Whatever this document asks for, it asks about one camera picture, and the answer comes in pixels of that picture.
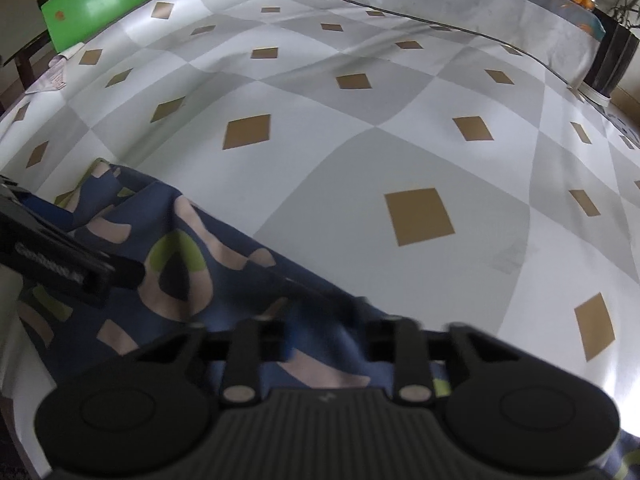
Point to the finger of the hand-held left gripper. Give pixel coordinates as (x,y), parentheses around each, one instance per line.
(127,274)

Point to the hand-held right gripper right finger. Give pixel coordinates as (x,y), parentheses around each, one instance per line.
(407,350)

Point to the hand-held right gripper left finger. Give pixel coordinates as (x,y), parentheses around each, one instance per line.
(245,355)

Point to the blue letter print pants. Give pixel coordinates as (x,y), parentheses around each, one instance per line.
(225,280)

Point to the folded newspaper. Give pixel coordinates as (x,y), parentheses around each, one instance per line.
(52,72)

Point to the green plastic chair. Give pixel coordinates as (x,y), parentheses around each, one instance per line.
(100,0)

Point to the white round floor scale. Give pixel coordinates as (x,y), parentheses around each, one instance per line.
(627,132)

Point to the black plant pot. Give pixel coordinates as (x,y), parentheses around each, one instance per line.
(612,57)

